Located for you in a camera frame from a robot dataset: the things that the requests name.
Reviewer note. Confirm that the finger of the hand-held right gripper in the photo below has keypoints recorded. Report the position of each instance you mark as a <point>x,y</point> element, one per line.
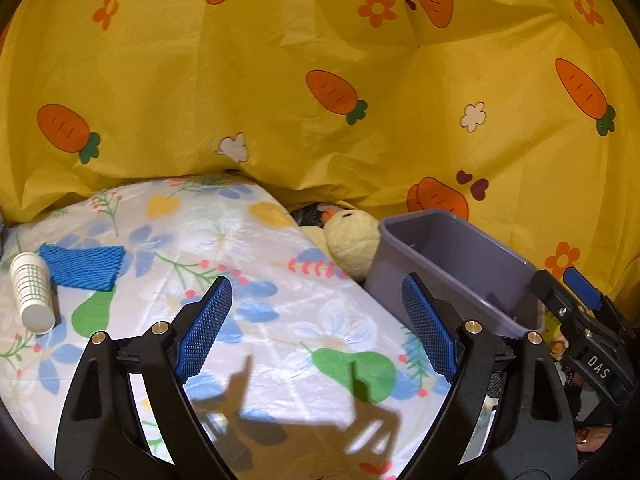
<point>580,287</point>
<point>550,295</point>

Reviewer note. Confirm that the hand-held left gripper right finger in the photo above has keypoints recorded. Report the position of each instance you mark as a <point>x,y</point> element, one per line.
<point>430,330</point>

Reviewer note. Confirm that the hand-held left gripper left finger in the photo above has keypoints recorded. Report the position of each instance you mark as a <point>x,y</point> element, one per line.
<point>205,330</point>

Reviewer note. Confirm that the purple plastic bin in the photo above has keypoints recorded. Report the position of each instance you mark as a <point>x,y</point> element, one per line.
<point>450,250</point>

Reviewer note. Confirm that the person's right hand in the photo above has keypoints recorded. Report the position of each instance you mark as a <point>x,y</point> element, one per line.
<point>587,441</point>

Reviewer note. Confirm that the floral print bedsheet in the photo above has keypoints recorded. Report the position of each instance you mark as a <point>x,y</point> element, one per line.
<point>280,280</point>

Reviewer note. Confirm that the yellow duck plush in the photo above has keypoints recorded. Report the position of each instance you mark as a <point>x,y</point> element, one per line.
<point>350,240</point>

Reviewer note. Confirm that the blue foam net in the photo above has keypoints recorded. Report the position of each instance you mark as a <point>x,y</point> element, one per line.
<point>80,265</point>

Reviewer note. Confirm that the dark cloth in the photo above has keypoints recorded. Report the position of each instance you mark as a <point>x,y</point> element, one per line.
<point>307,215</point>

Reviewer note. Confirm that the green grid paper cup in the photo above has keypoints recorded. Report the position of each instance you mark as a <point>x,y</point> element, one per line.
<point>32,290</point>

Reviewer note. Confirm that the yellow carrot print cloth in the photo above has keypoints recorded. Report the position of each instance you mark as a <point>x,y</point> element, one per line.
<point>300,25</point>

